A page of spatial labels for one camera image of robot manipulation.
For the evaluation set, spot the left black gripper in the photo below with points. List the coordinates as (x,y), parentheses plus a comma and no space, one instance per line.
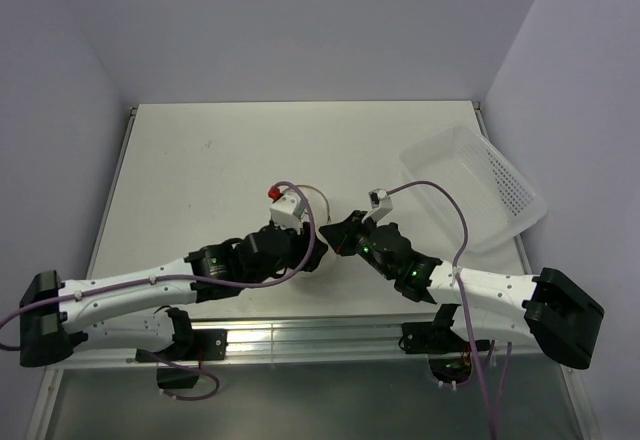
(301,243)

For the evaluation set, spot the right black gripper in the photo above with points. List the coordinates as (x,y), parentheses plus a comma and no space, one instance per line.
(340,235)

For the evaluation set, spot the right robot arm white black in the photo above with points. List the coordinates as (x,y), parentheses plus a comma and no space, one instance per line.
(548,309)

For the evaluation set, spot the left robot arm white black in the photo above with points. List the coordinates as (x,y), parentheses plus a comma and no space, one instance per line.
(143,310)

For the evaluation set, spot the white perforated plastic basket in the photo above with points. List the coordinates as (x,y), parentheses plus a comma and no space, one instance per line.
(496,200)

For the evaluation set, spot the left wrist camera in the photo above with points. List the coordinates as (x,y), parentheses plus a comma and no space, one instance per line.
(287,211)

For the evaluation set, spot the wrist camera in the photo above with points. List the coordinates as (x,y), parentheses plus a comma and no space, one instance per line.
(287,211)
(381,205)

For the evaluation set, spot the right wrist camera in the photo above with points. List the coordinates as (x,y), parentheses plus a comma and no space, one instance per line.
(381,205)

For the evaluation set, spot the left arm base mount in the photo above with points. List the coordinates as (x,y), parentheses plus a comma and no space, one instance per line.
(181,365)

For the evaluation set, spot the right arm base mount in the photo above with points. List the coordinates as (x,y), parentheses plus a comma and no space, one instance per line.
(449,355)

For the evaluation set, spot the aluminium rail frame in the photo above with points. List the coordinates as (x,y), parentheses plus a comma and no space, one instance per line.
(316,356)

